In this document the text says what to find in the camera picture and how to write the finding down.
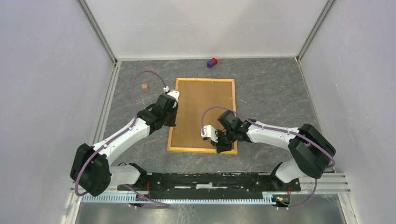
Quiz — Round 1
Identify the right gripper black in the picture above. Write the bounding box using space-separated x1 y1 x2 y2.
211 129 236 152

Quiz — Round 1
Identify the yellow picture frame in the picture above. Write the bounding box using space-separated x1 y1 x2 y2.
167 77 239 155

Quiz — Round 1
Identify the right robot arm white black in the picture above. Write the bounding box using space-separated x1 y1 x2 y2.
202 111 336 190

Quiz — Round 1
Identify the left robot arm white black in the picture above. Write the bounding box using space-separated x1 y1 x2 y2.
70 90 180 196

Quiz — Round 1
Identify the small wooden cube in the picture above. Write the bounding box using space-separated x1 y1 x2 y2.
141 83 149 91

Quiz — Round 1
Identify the purple red toy brick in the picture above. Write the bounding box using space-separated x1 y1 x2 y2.
206 57 218 68

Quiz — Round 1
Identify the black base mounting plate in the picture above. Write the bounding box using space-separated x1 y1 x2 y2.
132 172 301 200

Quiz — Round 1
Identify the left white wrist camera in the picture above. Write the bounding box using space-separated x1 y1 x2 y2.
167 90 180 102

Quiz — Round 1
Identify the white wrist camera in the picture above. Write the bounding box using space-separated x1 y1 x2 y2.
167 90 180 102
201 125 218 142

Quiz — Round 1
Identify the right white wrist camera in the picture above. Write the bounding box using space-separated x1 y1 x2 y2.
201 125 218 142

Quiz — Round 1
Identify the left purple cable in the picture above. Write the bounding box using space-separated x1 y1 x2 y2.
74 70 171 210

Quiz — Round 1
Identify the white slotted cable duct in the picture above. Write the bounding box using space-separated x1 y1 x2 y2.
82 192 276 205

